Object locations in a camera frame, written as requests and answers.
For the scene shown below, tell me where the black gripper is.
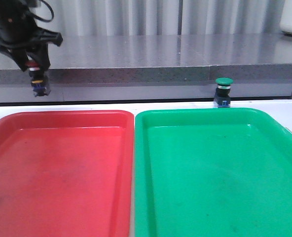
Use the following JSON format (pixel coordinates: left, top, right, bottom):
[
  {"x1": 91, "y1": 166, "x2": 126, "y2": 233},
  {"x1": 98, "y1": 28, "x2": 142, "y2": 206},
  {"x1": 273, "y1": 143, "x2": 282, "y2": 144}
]
[{"x1": 0, "y1": 0, "x2": 63, "y2": 72}]

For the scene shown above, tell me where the red mushroom push button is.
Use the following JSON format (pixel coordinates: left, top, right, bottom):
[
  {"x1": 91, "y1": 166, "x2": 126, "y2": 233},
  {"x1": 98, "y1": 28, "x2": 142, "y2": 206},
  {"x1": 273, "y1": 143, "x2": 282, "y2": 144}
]
[{"x1": 26, "y1": 60, "x2": 51, "y2": 97}]

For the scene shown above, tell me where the green mushroom push button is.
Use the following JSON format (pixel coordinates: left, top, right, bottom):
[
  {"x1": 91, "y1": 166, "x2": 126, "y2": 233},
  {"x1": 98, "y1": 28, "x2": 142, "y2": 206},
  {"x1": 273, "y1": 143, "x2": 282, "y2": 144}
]
[{"x1": 214, "y1": 78, "x2": 233, "y2": 108}]

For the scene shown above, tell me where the grey stone counter ledge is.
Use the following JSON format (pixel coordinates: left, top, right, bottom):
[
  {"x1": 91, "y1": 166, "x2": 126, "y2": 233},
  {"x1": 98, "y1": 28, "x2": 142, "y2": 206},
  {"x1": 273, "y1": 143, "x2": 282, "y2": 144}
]
[{"x1": 0, "y1": 33, "x2": 292, "y2": 104}]

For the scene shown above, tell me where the red plastic tray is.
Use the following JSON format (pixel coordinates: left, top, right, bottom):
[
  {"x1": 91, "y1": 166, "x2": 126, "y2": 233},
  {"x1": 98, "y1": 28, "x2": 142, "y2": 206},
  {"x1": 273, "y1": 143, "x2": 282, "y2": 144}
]
[{"x1": 0, "y1": 111, "x2": 134, "y2": 237}]

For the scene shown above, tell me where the green plastic tray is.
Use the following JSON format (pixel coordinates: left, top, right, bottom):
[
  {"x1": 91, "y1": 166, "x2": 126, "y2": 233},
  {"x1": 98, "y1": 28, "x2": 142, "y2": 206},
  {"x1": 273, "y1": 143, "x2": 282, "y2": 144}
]
[{"x1": 135, "y1": 108, "x2": 292, "y2": 237}]

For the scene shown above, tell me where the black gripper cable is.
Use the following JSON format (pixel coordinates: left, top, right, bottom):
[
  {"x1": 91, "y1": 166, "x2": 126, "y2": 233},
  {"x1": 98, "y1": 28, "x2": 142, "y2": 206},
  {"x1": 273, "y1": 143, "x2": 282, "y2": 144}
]
[{"x1": 29, "y1": 0, "x2": 55, "y2": 22}]

